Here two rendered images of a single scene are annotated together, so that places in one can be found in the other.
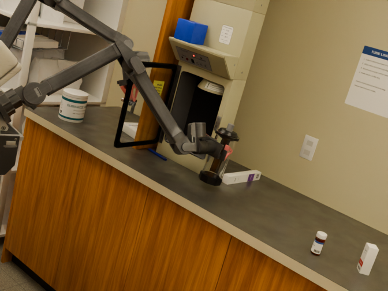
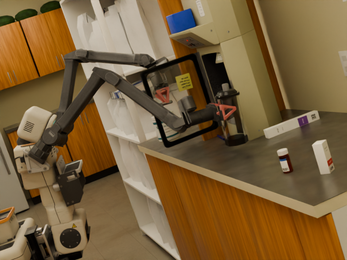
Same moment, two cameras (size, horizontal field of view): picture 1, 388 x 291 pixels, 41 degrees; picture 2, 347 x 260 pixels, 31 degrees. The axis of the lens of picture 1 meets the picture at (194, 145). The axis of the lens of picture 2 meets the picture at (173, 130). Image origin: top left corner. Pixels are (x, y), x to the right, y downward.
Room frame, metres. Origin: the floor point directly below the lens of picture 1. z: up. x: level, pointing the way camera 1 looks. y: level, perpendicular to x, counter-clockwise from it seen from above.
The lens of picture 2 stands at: (-0.08, -1.64, 1.57)
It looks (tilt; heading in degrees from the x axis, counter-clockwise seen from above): 9 degrees down; 40
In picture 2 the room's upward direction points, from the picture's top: 19 degrees counter-clockwise
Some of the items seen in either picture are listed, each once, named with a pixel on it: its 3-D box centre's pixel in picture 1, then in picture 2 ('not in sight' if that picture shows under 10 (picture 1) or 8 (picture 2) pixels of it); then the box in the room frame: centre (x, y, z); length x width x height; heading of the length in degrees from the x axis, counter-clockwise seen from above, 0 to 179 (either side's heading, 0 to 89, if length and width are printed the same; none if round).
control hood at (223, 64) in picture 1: (200, 58); (193, 38); (2.31, 0.08, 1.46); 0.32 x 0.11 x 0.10; 56
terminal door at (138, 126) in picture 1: (146, 104); (179, 100); (2.30, 0.26, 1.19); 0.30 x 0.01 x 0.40; 147
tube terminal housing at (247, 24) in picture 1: (215, 88); (235, 54); (2.46, -0.03, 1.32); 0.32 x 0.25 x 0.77; 56
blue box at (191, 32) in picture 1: (190, 32); (180, 21); (2.36, 0.15, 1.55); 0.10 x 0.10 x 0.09; 56
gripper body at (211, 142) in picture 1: (208, 146); (207, 114); (2.05, -0.06, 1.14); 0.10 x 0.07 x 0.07; 55
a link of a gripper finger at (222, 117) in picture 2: (223, 150); (224, 110); (2.09, -0.13, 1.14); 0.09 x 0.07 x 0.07; 145
